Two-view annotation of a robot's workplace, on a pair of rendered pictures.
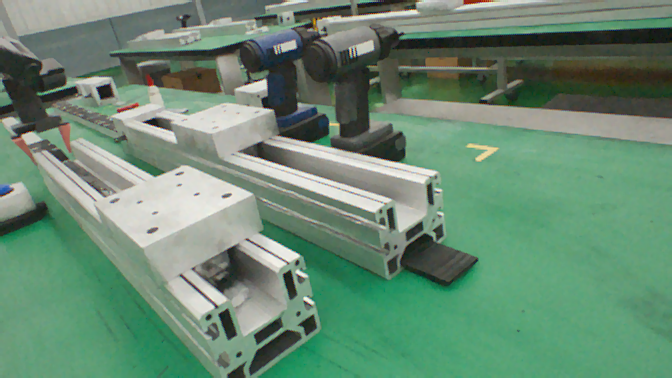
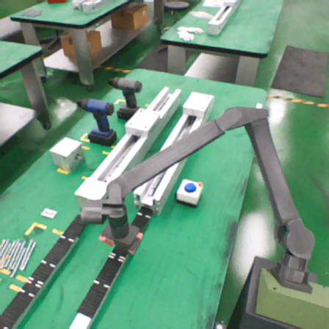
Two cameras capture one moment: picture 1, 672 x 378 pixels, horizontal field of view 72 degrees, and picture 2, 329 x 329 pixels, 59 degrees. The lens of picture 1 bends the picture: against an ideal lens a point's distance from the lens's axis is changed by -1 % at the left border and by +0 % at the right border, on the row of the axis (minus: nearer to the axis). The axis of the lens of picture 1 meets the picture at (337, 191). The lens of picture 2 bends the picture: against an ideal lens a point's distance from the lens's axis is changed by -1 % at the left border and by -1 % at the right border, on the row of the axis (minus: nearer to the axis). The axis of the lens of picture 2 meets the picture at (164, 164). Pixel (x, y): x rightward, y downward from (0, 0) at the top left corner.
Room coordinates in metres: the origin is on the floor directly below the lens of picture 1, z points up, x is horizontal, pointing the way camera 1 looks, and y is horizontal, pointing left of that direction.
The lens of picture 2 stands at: (1.29, 1.19, 1.66)
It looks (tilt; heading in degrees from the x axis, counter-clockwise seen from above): 42 degrees down; 237
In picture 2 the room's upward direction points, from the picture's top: straight up
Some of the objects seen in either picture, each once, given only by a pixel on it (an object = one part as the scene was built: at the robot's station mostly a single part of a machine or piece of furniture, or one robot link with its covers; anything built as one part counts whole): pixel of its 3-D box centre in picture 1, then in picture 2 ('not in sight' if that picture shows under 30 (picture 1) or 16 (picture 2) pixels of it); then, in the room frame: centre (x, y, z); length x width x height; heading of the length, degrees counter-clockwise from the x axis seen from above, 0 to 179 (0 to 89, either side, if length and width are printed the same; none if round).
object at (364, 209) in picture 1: (233, 162); (144, 133); (0.75, 0.16, 0.82); 0.80 x 0.10 x 0.09; 36
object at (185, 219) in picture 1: (178, 226); (197, 106); (0.44, 0.17, 0.87); 0.16 x 0.11 x 0.07; 36
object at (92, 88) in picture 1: (98, 92); not in sight; (1.94, 0.87, 0.83); 0.11 x 0.10 x 0.10; 130
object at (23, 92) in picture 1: (22, 86); (115, 214); (1.12, 0.66, 0.98); 0.07 x 0.06 x 0.07; 147
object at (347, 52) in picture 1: (370, 97); (123, 98); (0.73, -0.08, 0.89); 0.20 x 0.08 x 0.22; 128
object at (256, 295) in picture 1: (123, 210); (181, 142); (0.64, 0.32, 0.82); 0.80 x 0.10 x 0.09; 36
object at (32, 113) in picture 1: (31, 112); (119, 228); (1.12, 0.66, 0.92); 0.10 x 0.07 x 0.07; 126
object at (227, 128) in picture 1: (225, 135); (143, 125); (0.75, 0.16, 0.87); 0.16 x 0.11 x 0.07; 36
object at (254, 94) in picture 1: (260, 106); (70, 156); (1.11, 0.14, 0.83); 0.11 x 0.10 x 0.10; 122
